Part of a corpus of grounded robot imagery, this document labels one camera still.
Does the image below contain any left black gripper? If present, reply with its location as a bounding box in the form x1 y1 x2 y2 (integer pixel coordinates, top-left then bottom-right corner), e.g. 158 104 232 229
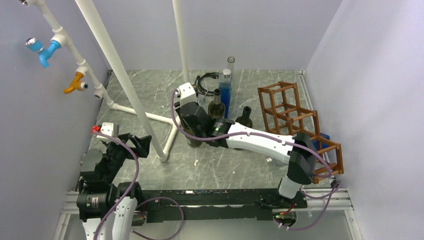
102 132 151 182

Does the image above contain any dark wine bottle cream label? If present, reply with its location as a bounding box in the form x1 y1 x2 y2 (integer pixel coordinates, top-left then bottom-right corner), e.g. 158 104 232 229
235 106 253 128

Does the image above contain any dark green wine bottle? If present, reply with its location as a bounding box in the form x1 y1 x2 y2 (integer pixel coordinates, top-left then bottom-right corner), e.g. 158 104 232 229
183 128 203 148

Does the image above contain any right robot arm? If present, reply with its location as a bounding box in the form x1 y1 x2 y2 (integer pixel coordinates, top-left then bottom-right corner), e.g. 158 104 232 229
176 102 318 208

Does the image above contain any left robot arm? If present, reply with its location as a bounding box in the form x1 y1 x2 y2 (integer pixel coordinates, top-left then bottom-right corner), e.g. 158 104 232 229
76 133 152 240

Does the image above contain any green wine bottle silver neck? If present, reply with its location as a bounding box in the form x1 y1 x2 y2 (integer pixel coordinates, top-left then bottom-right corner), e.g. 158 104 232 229
208 88 226 119

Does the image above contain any tall blue liquid bottle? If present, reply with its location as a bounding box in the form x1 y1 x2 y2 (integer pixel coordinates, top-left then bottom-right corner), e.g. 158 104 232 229
218 68 232 118

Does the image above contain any tall clear glass bottle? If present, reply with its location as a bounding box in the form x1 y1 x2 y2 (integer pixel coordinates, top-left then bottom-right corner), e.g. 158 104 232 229
226 56 235 75

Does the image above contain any blue clear bottle lying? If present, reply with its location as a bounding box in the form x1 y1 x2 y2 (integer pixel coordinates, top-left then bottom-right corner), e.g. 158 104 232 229
265 156 289 167

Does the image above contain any brown wooden wine rack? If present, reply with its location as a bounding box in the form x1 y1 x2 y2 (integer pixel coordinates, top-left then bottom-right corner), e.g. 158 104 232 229
257 81 345 176

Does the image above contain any orange plastic faucet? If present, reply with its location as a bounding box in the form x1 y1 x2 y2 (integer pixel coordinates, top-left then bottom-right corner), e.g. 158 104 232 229
63 71 89 94

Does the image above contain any blue plastic faucet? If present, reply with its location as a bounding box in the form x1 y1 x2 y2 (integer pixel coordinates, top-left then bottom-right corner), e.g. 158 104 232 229
24 37 62 68

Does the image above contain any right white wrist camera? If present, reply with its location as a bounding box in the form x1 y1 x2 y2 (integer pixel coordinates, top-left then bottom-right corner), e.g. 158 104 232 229
177 82 198 107

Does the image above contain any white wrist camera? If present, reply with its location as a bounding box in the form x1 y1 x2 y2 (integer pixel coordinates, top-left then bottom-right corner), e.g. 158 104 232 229
91 122 119 139
177 82 198 107

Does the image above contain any black coiled cable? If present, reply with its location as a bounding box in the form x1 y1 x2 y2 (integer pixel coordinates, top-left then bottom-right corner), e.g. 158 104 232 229
193 72 221 97

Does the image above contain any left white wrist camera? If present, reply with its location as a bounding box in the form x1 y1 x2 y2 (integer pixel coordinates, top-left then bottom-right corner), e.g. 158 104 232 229
91 122 119 139

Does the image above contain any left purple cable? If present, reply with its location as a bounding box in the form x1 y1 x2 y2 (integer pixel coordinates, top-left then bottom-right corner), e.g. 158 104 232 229
92 130 185 240

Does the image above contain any purple cable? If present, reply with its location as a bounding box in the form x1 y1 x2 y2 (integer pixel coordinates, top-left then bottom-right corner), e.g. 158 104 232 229
92 130 185 240
170 89 342 232

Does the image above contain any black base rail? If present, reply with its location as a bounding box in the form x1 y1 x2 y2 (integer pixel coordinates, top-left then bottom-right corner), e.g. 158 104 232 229
136 188 308 223

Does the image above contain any white PVC pipe frame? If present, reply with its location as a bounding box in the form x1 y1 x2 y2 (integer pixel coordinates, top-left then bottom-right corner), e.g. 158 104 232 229
19 0 178 163

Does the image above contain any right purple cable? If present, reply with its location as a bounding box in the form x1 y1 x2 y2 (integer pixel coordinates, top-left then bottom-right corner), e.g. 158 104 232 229
170 89 342 232

